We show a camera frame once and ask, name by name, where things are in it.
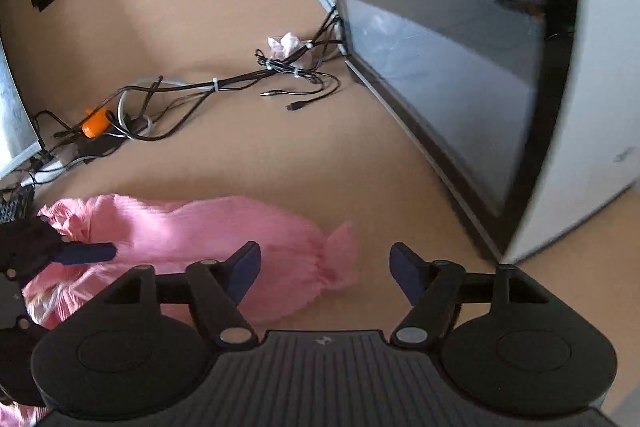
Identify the black keyboard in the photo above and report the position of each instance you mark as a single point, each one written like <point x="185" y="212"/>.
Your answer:
<point x="15" y="204"/>

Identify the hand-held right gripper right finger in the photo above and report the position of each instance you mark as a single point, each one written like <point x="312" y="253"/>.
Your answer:
<point x="404" y="268"/>

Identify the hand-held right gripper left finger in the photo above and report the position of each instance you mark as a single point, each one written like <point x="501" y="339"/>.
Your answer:
<point x="247" y="268"/>

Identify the grey metal box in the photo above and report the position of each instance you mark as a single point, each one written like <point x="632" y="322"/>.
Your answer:
<point x="12" y="117"/>

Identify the pink pleated garment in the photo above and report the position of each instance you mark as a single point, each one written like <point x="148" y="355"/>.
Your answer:
<point x="200" y="227"/>

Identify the crumpled pink white tissue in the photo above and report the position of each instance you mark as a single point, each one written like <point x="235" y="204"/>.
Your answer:
<point x="284" y="44"/>

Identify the white computer case glass panel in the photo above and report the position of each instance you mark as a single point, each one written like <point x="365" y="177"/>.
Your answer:
<point x="450" y="72"/>

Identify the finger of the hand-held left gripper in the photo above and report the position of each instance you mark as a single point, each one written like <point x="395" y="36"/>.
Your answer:
<point x="90" y="253"/>

